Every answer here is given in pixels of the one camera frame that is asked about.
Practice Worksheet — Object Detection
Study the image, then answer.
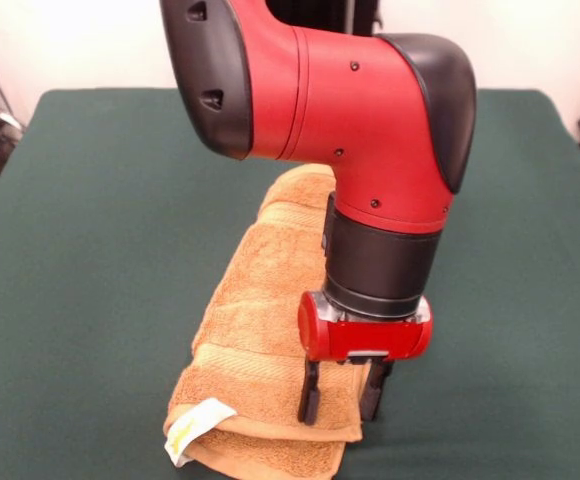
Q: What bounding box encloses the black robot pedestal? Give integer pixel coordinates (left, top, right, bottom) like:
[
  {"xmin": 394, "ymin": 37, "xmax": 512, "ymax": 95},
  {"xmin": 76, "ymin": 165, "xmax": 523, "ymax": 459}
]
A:
[{"xmin": 264, "ymin": 0, "xmax": 384, "ymax": 41}]

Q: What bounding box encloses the orange terry towel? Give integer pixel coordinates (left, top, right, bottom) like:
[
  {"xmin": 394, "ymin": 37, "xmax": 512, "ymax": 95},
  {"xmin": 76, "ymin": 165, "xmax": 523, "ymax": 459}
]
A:
[{"xmin": 163, "ymin": 163, "xmax": 364, "ymax": 476}]

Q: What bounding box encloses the dark green table cloth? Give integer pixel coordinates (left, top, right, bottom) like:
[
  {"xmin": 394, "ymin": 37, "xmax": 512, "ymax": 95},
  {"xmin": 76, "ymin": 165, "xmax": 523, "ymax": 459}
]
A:
[{"xmin": 0, "ymin": 87, "xmax": 580, "ymax": 480}]

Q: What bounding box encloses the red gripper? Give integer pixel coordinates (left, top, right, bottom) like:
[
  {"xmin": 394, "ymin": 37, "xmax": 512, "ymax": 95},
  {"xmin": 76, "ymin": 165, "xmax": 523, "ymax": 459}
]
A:
[{"xmin": 297, "ymin": 291, "xmax": 434, "ymax": 426}]

